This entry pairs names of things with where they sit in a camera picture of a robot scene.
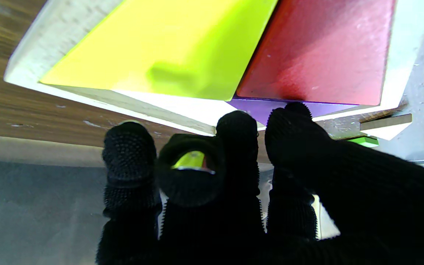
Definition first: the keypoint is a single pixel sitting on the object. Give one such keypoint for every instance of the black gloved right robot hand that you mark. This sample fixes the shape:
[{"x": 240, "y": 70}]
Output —
[{"x": 344, "y": 206}]

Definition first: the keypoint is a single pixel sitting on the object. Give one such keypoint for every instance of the purple tangram triangle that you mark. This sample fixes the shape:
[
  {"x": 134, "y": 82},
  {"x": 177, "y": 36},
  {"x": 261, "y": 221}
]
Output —
[{"x": 256, "y": 110}]

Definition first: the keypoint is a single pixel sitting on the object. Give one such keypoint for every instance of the large red tangram triangle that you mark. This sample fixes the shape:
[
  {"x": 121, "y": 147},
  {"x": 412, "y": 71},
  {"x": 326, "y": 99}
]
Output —
[{"x": 322, "y": 55}]

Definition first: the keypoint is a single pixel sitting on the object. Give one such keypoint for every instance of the large yellow tangram triangle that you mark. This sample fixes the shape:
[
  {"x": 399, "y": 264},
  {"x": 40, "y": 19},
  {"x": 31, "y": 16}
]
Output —
[{"x": 168, "y": 48}]

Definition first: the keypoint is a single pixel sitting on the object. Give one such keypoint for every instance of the green tangram square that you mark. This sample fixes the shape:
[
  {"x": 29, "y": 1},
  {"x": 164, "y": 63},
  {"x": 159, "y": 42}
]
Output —
[{"x": 364, "y": 141}]

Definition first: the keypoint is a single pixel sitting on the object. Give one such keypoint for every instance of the square wooden tangram tray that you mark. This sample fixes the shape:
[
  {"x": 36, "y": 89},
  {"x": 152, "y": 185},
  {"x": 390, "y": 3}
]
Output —
[{"x": 61, "y": 33}]

